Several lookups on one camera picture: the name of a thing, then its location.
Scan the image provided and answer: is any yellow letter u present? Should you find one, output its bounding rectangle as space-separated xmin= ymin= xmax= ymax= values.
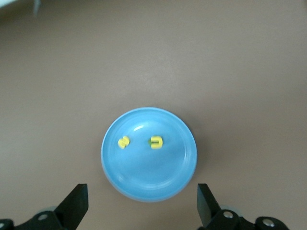
xmin=149 ymin=135 xmax=164 ymax=150

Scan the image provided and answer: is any brown table cover sheet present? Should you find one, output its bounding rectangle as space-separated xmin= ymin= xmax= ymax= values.
xmin=0 ymin=0 xmax=307 ymax=230

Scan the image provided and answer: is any blue plate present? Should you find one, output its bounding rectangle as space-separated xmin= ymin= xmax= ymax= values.
xmin=100 ymin=107 xmax=198 ymax=203

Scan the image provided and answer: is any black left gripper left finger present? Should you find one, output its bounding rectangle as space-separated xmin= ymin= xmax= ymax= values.
xmin=0 ymin=184 xmax=89 ymax=230

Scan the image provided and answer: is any yellow letter s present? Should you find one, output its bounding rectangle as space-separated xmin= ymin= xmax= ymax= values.
xmin=117 ymin=136 xmax=131 ymax=150

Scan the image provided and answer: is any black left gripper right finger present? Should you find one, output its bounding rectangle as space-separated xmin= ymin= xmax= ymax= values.
xmin=197 ymin=183 xmax=291 ymax=230

